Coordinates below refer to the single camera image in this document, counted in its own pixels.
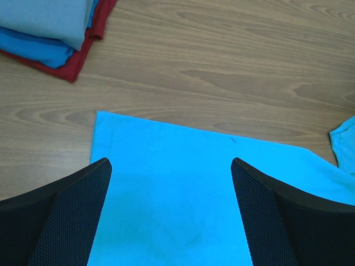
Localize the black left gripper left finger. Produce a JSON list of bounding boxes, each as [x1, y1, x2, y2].
[[1, 158, 112, 265]]

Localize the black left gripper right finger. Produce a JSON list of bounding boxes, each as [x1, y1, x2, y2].
[[231, 158, 354, 265]]

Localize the bright cyan t-shirt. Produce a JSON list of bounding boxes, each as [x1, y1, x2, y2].
[[88, 111, 354, 265]]

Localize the folded red t-shirt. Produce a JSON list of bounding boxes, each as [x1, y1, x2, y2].
[[1, 0, 116, 83]]

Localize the folded blue t-shirt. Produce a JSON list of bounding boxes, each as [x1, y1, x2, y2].
[[1, 1, 98, 69]]

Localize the folded grey-blue t-shirt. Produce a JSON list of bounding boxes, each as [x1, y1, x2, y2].
[[1, 1, 97, 50]]

